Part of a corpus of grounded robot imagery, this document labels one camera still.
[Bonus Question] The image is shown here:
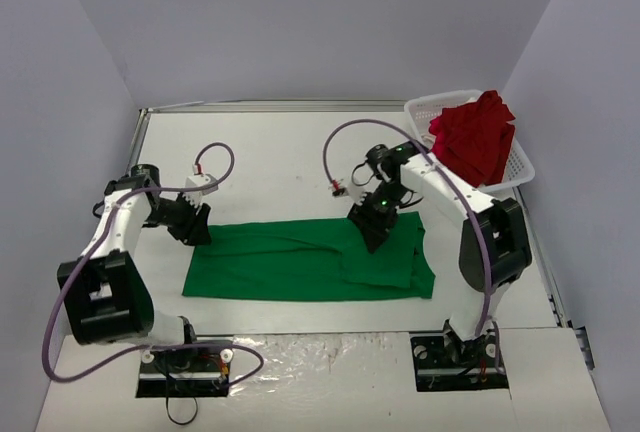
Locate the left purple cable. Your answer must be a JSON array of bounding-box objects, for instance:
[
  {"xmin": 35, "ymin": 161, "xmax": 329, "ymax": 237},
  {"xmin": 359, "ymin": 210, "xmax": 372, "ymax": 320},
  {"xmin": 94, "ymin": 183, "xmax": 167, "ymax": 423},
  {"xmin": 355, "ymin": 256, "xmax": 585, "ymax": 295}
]
[{"xmin": 41, "ymin": 142, "xmax": 265, "ymax": 385}]

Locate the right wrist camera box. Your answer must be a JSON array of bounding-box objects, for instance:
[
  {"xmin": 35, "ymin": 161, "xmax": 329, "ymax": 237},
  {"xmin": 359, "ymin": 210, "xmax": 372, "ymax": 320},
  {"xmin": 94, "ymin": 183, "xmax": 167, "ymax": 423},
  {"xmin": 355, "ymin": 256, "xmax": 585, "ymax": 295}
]
[{"xmin": 329, "ymin": 179, "xmax": 367, "ymax": 203}]

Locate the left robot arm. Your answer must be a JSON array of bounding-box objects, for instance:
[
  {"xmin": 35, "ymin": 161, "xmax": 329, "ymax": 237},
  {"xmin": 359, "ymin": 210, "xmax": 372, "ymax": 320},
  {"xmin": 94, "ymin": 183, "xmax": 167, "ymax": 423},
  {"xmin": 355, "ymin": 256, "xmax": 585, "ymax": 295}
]
[{"xmin": 57, "ymin": 164, "xmax": 217, "ymax": 370}]

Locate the purple cable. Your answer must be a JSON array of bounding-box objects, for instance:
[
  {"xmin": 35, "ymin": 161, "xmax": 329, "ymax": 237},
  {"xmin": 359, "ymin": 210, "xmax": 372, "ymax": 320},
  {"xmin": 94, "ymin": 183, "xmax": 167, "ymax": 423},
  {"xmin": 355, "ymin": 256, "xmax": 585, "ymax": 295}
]
[
  {"xmin": 321, "ymin": 118, "xmax": 503, "ymax": 372},
  {"xmin": 41, "ymin": 142, "xmax": 265, "ymax": 385}
]

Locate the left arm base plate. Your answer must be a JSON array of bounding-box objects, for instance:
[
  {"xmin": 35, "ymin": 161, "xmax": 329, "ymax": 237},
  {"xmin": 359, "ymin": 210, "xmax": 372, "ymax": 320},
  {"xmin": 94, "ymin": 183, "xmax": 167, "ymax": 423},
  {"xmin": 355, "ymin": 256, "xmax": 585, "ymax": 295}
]
[{"xmin": 135, "ymin": 340, "xmax": 233, "ymax": 399}]

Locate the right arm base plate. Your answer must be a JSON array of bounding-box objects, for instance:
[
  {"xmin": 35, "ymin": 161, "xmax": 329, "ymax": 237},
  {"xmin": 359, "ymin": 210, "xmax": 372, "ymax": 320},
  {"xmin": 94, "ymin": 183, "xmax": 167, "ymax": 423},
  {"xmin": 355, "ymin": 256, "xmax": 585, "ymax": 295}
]
[{"xmin": 410, "ymin": 329, "xmax": 509, "ymax": 393}]

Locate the green t shirt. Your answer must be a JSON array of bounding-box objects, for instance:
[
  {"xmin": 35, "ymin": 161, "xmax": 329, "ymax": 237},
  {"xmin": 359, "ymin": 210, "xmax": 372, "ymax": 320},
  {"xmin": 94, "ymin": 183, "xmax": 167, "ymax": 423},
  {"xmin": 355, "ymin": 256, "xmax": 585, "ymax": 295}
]
[{"xmin": 182, "ymin": 212, "xmax": 436, "ymax": 302}]

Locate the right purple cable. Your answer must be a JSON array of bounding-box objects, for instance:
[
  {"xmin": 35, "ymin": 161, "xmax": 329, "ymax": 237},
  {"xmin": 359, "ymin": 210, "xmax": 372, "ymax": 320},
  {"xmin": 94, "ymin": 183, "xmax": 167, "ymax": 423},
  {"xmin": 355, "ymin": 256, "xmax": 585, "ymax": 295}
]
[{"xmin": 321, "ymin": 118, "xmax": 503, "ymax": 372}]

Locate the white plastic basket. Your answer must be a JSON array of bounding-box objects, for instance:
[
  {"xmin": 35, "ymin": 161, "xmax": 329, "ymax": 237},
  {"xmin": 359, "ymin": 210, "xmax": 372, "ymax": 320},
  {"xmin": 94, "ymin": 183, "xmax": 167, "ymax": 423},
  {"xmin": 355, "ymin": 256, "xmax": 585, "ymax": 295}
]
[{"xmin": 404, "ymin": 89, "xmax": 535, "ymax": 194}]

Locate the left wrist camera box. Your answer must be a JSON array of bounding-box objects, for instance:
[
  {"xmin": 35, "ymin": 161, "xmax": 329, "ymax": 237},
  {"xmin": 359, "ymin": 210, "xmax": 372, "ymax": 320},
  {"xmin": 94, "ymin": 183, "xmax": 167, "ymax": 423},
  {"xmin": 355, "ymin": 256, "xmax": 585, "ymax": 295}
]
[{"xmin": 183, "ymin": 174, "xmax": 218, "ymax": 207}]

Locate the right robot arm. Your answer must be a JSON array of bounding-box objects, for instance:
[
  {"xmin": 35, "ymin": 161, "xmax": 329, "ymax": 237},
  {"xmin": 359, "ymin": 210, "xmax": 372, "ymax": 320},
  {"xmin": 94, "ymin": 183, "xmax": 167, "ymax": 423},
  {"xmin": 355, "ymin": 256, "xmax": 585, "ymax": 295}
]
[{"xmin": 348, "ymin": 142, "xmax": 532, "ymax": 365}]

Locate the red t shirt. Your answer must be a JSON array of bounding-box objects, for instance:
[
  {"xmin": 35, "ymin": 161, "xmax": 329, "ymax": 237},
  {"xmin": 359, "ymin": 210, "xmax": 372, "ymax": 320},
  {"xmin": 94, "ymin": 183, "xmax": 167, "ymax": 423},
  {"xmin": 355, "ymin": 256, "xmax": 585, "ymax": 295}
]
[{"xmin": 429, "ymin": 90, "xmax": 516, "ymax": 187}]

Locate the thin black cable loop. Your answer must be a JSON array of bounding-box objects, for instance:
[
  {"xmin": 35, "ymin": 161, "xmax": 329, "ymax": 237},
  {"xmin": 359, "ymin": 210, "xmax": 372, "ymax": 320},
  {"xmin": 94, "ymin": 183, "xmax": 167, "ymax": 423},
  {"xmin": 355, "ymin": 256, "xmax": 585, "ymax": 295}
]
[{"xmin": 164, "ymin": 371, "xmax": 200, "ymax": 426}]

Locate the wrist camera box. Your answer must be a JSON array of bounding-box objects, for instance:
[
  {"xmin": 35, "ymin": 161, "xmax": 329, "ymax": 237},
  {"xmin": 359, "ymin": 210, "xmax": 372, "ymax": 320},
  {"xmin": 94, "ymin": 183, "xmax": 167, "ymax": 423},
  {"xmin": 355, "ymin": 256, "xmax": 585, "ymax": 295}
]
[
  {"xmin": 329, "ymin": 179, "xmax": 367, "ymax": 203},
  {"xmin": 183, "ymin": 174, "xmax": 218, "ymax": 207}
]

